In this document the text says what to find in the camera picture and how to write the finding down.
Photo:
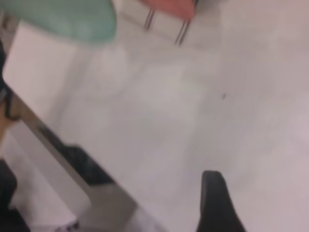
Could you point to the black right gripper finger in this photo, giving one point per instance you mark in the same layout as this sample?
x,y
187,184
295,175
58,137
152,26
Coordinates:
x,y
217,205

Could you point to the green round plate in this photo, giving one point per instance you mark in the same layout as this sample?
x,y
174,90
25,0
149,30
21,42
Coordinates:
x,y
60,17

